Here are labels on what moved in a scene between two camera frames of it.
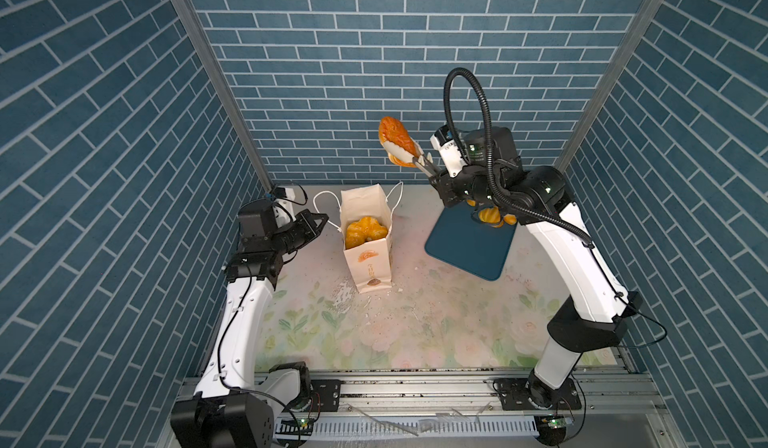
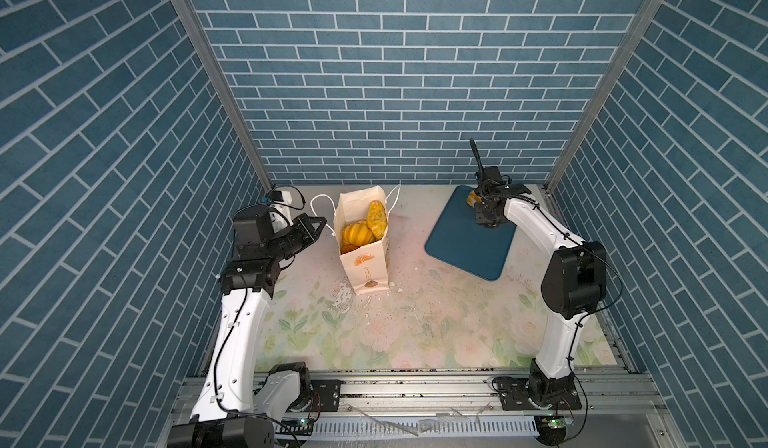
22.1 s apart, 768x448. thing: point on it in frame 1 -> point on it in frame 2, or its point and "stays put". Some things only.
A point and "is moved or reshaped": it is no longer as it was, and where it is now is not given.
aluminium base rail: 457,410 stays put
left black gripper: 305,226 stays put
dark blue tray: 460,240 stays put
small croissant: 491,216 is moved or reshaped
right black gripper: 443,184 -> 481,219
